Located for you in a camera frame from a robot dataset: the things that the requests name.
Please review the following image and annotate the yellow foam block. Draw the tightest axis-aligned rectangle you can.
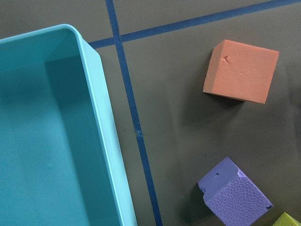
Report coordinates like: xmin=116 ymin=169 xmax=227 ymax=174
xmin=272 ymin=212 xmax=301 ymax=226

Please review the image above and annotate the lilac foam block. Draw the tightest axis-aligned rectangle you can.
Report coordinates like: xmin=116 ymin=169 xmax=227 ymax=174
xmin=198 ymin=157 xmax=273 ymax=226

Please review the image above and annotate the teal plastic bin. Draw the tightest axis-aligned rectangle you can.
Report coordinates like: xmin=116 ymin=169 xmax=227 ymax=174
xmin=0 ymin=24 xmax=137 ymax=226

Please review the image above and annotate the smooth orange foam block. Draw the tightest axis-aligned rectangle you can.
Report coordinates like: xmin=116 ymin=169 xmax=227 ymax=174
xmin=203 ymin=40 xmax=279 ymax=104

